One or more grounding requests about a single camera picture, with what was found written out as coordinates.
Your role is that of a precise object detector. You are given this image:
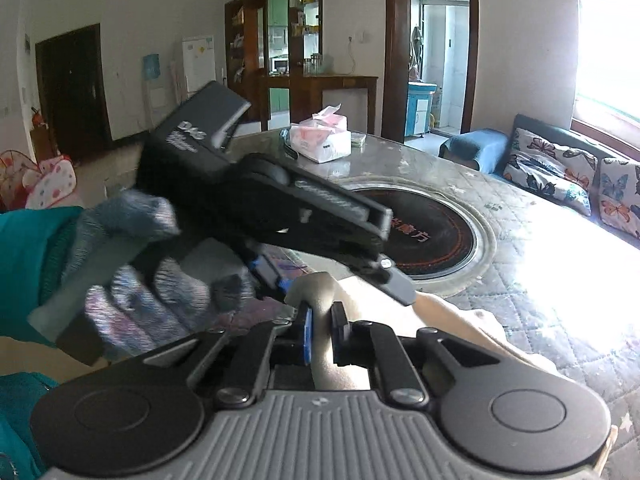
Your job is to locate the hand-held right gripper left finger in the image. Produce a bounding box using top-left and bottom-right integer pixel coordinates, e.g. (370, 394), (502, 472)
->
(142, 302), (314, 409)

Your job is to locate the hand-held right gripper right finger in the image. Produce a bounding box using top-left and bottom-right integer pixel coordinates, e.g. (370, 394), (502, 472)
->
(330, 301), (502, 407)

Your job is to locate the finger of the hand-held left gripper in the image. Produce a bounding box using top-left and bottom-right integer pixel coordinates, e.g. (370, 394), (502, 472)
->
(244, 246), (294, 297)
(349, 256), (417, 307)

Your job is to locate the cream long-sleeve garment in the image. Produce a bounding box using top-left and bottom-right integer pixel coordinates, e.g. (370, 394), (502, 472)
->
(0, 270), (621, 480)

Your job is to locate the person's left forearm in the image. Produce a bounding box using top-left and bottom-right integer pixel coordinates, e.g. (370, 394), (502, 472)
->
(0, 205), (85, 347)

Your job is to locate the person's left hand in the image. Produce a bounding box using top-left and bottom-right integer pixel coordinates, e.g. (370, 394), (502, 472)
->
(64, 196), (257, 362)

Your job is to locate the round black induction cooktop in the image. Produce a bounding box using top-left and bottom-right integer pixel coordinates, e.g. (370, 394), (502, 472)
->
(340, 182), (498, 297)

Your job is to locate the pink and white tissue pack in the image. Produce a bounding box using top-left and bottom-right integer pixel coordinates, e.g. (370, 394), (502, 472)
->
(289, 104), (352, 164)

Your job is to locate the water dispenser with blue bottle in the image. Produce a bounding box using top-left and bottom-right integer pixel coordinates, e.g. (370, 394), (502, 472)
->
(142, 54), (169, 122)

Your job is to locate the wooden display cabinet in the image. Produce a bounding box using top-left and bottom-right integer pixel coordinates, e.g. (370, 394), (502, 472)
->
(224, 0), (324, 126)

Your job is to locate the blue corner sofa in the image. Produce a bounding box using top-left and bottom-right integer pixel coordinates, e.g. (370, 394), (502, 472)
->
(439, 114), (640, 253)

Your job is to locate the wooden console table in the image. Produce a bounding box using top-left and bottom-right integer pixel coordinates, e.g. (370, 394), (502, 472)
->
(259, 74), (379, 136)

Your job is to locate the pink dotted bag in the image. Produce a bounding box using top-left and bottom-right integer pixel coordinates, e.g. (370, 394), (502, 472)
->
(25, 155), (79, 209)

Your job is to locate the light blue cabinet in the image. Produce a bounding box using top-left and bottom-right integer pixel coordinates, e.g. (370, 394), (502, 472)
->
(406, 82), (437, 137)

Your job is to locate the dark wooden door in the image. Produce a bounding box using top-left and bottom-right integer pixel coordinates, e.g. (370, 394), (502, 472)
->
(36, 24), (114, 162)

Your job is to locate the butterfly print cushion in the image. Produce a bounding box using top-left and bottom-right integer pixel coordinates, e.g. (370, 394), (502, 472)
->
(502, 127), (599, 217)
(597, 157), (640, 241)

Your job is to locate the red floor fan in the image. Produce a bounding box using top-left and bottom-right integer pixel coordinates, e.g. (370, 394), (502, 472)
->
(0, 150), (41, 212)

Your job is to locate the person's teal jacket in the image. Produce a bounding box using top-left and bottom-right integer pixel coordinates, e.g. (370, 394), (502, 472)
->
(0, 372), (62, 480)

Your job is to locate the large window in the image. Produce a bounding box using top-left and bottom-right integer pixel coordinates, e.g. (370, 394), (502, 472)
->
(572, 0), (640, 128)

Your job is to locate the white wall board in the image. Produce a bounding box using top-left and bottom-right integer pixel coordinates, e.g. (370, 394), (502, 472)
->
(181, 35), (217, 94)

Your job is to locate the dark wooden door frame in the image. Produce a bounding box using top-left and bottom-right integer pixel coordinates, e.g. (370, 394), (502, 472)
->
(385, 0), (481, 137)

